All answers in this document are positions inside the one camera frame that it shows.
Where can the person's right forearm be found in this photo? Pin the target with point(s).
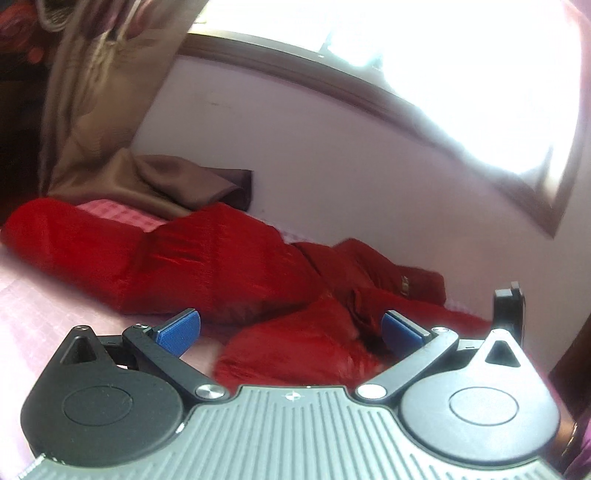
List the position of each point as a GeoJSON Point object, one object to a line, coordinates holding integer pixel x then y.
{"type": "Point", "coordinates": [567, 445]}

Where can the pink checked bed sheet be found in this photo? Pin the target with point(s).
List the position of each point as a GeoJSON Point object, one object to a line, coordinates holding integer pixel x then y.
{"type": "Point", "coordinates": [27, 323]}

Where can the red floral cloth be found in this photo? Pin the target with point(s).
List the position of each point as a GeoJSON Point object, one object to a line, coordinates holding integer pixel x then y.
{"type": "Point", "coordinates": [18, 32]}

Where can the beige brown curtain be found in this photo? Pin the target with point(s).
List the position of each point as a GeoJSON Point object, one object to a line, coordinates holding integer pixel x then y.
{"type": "Point", "coordinates": [92, 115]}

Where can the gold bangle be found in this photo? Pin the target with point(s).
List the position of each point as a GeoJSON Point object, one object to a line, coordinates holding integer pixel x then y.
{"type": "Point", "coordinates": [575, 434]}

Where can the window with wooden frame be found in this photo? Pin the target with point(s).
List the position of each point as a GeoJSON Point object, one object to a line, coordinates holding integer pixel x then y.
{"type": "Point", "coordinates": [231, 44]}

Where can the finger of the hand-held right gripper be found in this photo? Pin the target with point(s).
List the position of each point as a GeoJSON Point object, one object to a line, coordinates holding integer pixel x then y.
{"type": "Point", "coordinates": [508, 309]}

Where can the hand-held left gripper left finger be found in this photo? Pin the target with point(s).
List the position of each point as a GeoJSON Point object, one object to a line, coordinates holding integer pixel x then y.
{"type": "Point", "coordinates": [178, 333]}

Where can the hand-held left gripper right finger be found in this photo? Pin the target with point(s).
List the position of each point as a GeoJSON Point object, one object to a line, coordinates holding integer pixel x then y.
{"type": "Point", "coordinates": [399, 331]}

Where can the large red garment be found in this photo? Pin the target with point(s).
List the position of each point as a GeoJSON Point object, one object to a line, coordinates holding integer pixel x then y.
{"type": "Point", "coordinates": [207, 258]}

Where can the purple shiny cloth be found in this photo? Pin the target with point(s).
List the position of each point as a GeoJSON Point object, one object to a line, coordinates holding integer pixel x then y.
{"type": "Point", "coordinates": [582, 457]}

